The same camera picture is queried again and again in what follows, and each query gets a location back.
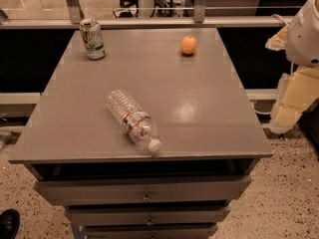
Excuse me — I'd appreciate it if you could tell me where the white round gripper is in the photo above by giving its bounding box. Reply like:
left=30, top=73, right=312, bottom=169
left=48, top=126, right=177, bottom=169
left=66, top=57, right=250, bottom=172
left=265, top=0, right=319, bottom=134

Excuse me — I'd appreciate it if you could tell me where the orange fruit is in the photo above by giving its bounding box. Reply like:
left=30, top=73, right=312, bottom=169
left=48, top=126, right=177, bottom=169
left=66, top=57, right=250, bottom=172
left=180, top=36, right=197, bottom=55

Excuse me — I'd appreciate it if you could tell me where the clear plastic water bottle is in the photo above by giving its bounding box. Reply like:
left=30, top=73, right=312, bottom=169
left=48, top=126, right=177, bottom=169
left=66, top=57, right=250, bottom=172
left=107, top=89, right=161, bottom=152

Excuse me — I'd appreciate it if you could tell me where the black office chair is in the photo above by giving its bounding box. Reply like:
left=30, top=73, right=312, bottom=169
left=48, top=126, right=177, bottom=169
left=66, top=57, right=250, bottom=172
left=113, top=0, right=138, bottom=18

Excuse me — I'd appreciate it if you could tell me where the green white soda can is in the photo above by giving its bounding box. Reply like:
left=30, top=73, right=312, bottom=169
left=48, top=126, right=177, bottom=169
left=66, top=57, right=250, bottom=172
left=80, top=19, right=106, bottom=60

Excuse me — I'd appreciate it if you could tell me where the grey drawer cabinet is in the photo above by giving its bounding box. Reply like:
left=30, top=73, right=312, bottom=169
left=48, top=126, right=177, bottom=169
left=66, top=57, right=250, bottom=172
left=11, top=28, right=271, bottom=239

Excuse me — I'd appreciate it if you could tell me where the black shoe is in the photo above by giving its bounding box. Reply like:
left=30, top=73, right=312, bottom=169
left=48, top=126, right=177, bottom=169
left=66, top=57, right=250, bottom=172
left=0, top=209, right=20, bottom=239

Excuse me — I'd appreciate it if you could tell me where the white cable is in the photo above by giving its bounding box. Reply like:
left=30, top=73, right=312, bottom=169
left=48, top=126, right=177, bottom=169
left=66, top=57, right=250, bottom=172
left=252, top=102, right=274, bottom=116

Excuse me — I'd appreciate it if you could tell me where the metal railing frame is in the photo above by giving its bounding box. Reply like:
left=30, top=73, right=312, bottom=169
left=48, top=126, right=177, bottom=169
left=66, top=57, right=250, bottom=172
left=0, top=0, right=292, bottom=29

